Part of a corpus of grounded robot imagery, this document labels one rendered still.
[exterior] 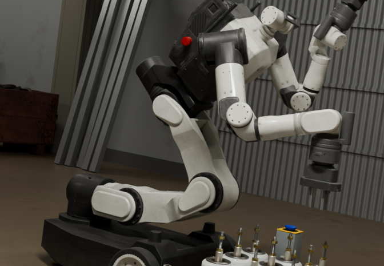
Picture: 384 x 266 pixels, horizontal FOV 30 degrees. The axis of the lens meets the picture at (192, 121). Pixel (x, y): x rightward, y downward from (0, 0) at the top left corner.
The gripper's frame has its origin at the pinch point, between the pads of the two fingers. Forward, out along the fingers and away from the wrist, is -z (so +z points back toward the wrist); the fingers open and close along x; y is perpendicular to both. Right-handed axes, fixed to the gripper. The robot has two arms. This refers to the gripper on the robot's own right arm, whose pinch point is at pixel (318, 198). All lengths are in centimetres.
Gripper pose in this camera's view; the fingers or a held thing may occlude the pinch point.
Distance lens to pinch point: 213.9
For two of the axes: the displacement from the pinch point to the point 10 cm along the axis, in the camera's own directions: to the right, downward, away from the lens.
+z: 1.3, -9.9, -0.5
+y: 5.6, 0.4, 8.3
